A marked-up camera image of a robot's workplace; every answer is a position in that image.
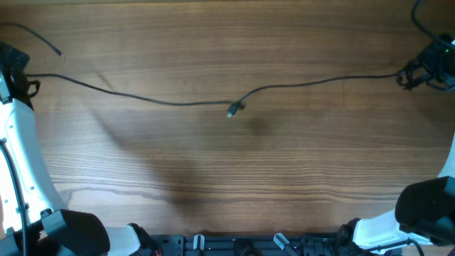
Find black USB cable bundle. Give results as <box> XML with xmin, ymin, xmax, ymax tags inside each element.
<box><xmin>227</xmin><ymin>58</ymin><xmax>455</xmax><ymax>118</ymax></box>

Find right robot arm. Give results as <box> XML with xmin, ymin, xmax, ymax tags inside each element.
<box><xmin>332</xmin><ymin>33</ymin><xmax>454</xmax><ymax>255</ymax></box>

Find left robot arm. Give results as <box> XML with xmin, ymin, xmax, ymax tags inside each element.
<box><xmin>1</xmin><ymin>43</ymin><xmax>153</xmax><ymax>255</ymax></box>

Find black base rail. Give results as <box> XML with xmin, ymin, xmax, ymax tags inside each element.
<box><xmin>149</xmin><ymin>233</ymin><xmax>402</xmax><ymax>256</ymax></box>

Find left camera black cable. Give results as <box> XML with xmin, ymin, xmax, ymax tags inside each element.
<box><xmin>0</xmin><ymin>140</ymin><xmax>29</xmax><ymax>256</ymax></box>

